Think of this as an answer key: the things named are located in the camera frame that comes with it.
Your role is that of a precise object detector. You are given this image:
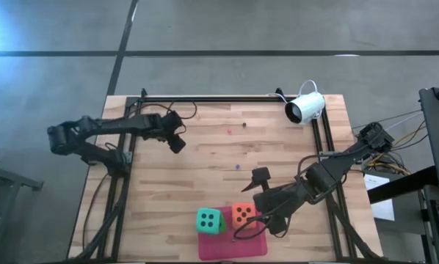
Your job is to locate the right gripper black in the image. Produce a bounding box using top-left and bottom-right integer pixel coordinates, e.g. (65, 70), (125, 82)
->
(240, 166), (311, 236)

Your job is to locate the orange foam die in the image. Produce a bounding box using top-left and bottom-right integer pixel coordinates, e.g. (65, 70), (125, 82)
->
(231, 202), (258, 230)

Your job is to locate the cyan foam die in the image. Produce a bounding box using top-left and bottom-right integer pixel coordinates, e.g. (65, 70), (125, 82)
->
(195, 207), (223, 235)

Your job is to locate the pink plastic tray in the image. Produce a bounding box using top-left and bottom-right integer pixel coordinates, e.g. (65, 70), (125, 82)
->
(197, 205), (269, 262)

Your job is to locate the white paper sheet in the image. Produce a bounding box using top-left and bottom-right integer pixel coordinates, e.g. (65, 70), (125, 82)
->
(364, 174), (396, 222)

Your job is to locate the black beam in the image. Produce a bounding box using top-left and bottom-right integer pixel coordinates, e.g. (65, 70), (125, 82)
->
(368, 165), (439, 205)

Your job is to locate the grey metal stand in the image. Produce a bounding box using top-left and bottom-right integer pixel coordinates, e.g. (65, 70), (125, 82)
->
(0, 156), (44, 264)

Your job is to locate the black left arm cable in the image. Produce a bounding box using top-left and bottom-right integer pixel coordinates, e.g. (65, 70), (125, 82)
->
(129, 101), (199, 121)

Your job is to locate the thin brown cable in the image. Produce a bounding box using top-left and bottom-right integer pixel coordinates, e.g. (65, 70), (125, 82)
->
(81, 172), (110, 254)

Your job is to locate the white bullet camera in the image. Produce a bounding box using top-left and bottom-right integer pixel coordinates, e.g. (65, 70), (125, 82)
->
(284, 91), (326, 125)

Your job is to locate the white camera cable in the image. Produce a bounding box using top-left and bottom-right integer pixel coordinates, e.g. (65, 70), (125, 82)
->
(266, 79), (319, 105)

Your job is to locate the yellow wire bundle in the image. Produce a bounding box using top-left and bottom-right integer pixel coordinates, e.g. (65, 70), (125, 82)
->
(362, 152), (411, 177)

